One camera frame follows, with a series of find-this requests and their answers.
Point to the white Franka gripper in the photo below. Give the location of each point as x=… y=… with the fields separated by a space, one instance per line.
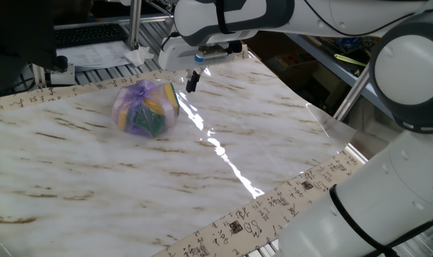
x=173 y=57

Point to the purple plastic bag of items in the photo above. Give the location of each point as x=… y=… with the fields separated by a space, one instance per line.
x=145 y=110

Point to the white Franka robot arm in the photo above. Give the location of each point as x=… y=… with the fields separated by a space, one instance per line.
x=398 y=200

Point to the crumpled white tissue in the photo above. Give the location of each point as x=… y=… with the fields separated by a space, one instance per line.
x=139 y=55

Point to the white printed paper stack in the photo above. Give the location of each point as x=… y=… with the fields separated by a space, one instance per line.
x=95 y=55

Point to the horizontal aluminium profile bar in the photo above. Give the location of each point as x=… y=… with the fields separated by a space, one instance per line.
x=109 y=20

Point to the black computer keyboard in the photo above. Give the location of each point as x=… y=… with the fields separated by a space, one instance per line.
x=89 y=35

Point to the glossy marble pattern sheet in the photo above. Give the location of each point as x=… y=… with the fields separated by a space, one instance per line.
x=130 y=178

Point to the grey metal shelf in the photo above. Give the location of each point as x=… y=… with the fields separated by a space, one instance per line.
x=330 y=62

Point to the beige calligraphy print cloth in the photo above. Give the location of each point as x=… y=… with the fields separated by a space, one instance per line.
x=237 y=228

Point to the yellow-green flat tool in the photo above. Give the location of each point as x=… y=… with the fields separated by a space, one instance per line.
x=350 y=60

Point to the black monitor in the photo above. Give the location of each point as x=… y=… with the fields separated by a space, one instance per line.
x=20 y=35

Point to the upright aluminium profile post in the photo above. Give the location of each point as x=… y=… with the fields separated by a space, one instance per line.
x=134 y=25

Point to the white mount with black knob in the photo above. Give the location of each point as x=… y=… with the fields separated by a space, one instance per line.
x=61 y=75

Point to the slanted aluminium profile post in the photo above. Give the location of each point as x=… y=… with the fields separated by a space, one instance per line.
x=351 y=93

